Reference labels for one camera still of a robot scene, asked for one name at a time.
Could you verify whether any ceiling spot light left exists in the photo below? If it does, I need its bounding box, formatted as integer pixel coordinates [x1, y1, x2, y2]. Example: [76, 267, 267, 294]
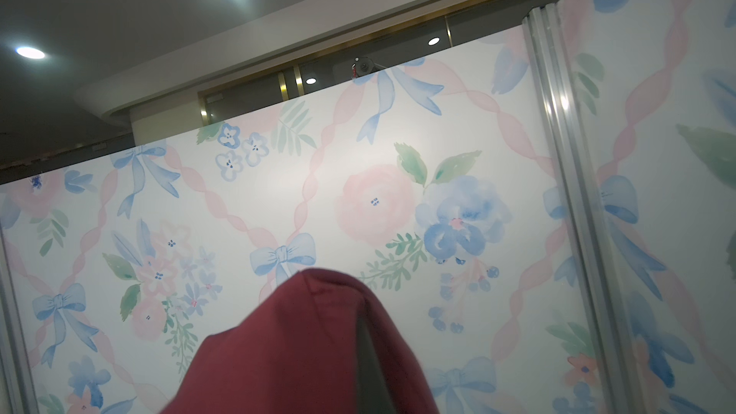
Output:
[15, 46, 46, 61]

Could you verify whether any aluminium corner frame post left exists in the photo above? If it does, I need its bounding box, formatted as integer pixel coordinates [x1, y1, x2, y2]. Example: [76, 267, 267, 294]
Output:
[1, 239, 39, 414]

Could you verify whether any aluminium corner frame post right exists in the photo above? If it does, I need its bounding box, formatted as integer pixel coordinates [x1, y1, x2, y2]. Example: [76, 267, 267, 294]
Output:
[523, 3, 646, 413]

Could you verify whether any maroon cloth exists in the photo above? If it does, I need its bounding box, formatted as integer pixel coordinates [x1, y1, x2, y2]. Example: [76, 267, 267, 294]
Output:
[164, 268, 438, 413]

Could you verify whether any aluminium corner frame post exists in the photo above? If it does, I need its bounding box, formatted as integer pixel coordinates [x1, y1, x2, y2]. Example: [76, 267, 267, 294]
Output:
[523, 3, 646, 413]
[1, 239, 39, 414]

